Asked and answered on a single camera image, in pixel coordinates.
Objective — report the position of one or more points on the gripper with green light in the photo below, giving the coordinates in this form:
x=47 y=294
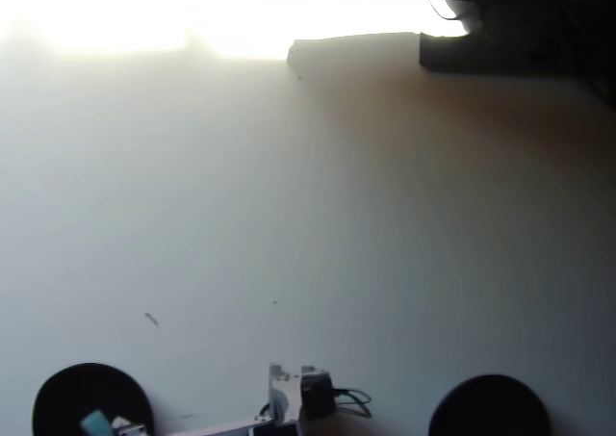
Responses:
x=135 y=429

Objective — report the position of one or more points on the blue cube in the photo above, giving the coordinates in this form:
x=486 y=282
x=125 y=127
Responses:
x=95 y=424

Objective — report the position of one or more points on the white Koch robot arm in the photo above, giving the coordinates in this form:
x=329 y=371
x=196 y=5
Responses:
x=289 y=397

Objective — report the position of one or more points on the black bowl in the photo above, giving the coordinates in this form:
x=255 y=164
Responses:
x=488 y=407
x=62 y=397

